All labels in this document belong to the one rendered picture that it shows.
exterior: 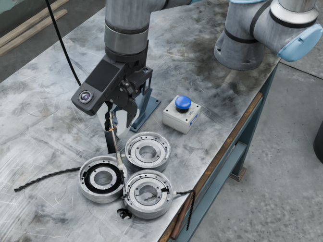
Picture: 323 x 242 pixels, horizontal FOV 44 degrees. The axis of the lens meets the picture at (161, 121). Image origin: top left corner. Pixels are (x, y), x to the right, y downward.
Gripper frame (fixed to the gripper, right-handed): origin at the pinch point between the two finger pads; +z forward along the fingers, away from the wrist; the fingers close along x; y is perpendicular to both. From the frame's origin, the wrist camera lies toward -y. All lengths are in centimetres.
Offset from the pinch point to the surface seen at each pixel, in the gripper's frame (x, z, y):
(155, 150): -5.8, 9.5, 9.8
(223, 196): -14, 84, 71
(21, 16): 157, 78, 115
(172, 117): -4.4, 6.7, 19.4
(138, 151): -3.2, 9.2, 6.7
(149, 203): -12.8, 10.4, -3.0
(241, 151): -14, 59, 77
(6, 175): 18.3, 15.1, -13.0
